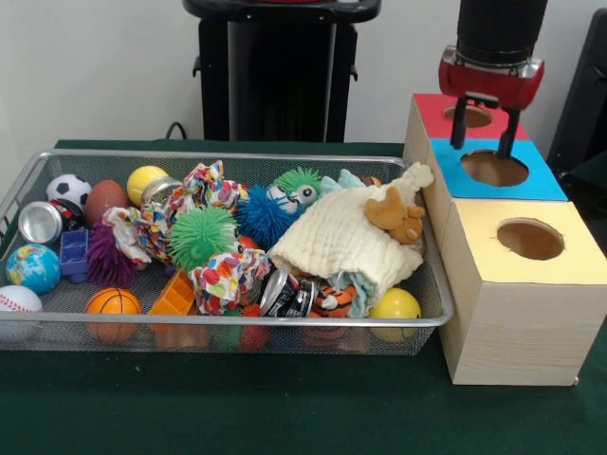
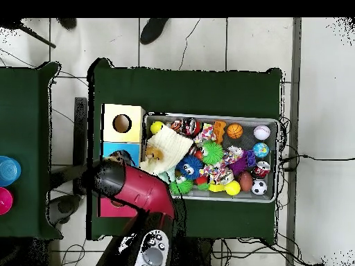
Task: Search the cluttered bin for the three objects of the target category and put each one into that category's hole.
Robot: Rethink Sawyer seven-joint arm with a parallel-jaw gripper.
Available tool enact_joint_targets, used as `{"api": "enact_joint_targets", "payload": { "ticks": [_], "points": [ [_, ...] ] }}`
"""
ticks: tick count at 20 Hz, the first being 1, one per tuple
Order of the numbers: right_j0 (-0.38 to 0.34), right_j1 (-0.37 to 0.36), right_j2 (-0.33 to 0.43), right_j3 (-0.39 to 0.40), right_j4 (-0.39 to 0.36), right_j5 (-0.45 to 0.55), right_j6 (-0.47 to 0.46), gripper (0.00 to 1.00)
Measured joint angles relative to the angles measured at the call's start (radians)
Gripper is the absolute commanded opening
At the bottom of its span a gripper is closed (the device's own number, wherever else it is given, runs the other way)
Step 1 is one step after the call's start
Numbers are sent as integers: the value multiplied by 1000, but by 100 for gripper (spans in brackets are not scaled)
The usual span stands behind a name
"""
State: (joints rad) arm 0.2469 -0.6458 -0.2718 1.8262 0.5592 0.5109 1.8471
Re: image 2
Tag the small soccer ball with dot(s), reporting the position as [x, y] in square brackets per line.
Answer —
[259, 187]

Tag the blue roll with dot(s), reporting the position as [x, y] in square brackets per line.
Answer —
[8, 171]

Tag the small orange basketball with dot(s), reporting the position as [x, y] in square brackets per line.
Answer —
[235, 130]

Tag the silver mesh bin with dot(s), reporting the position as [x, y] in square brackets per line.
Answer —
[246, 141]

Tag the person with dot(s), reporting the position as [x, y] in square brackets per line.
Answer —
[152, 30]

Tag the dark green table cloth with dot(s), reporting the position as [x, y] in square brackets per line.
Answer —
[194, 91]

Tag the pink round cup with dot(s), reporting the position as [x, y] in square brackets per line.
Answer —
[5, 201]

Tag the yellow smooth ball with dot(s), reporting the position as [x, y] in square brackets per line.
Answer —
[156, 127]

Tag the wooden box with three holes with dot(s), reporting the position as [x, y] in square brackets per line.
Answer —
[122, 133]

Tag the white baseball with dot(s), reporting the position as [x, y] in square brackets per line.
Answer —
[261, 132]

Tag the orange toy building brick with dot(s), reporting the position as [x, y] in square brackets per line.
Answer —
[219, 131]

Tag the small globe ball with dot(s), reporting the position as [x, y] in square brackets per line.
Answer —
[261, 150]

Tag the large blue spiky ball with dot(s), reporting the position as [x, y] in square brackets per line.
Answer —
[189, 167]

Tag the orange plush toy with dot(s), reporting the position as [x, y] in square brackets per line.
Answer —
[154, 153]

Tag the small green spiky ball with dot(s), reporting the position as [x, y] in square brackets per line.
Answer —
[212, 152]

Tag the black stand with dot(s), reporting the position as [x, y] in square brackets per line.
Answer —
[80, 138]

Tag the green covered side table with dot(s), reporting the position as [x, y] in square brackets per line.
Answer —
[30, 221]

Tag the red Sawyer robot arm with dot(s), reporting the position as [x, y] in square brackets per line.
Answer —
[144, 191]

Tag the clear plastic bottle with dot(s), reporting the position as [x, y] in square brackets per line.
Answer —
[122, 155]

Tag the green spiky toy with eyes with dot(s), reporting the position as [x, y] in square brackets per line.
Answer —
[181, 186]

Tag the cream knitted cloth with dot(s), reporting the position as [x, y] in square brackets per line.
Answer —
[173, 144]

